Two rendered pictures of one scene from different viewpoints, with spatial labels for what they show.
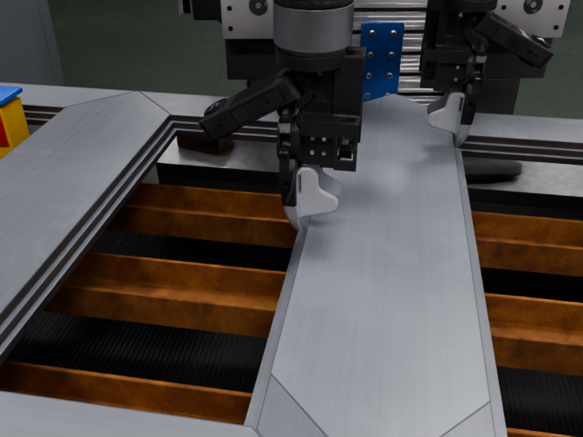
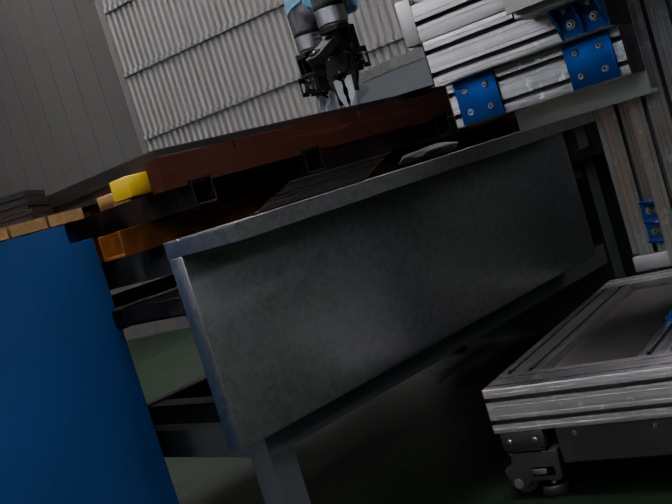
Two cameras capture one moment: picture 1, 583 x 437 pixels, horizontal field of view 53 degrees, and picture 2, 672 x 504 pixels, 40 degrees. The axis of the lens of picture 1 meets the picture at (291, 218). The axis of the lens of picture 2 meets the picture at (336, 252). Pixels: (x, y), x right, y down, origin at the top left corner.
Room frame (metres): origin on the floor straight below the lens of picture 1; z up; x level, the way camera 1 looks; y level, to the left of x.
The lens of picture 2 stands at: (1.98, -2.14, 0.70)
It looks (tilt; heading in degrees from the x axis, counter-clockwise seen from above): 4 degrees down; 126
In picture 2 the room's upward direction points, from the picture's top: 17 degrees counter-clockwise
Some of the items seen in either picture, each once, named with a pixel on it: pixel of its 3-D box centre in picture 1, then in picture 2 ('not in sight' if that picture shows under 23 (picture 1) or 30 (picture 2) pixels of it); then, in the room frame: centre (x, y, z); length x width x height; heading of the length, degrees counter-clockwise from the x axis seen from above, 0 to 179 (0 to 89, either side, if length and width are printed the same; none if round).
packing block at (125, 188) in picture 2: not in sight; (131, 187); (0.72, -0.95, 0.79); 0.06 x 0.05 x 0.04; 171
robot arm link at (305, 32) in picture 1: (313, 24); (310, 43); (0.57, -0.02, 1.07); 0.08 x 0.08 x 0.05
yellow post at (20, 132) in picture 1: (12, 156); not in sight; (0.87, 0.46, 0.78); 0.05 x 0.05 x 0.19; 81
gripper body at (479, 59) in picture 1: (456, 42); (343, 50); (0.79, -0.22, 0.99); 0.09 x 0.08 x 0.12; 81
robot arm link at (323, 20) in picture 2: not in sight; (330, 18); (0.78, -0.23, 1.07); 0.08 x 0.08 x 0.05
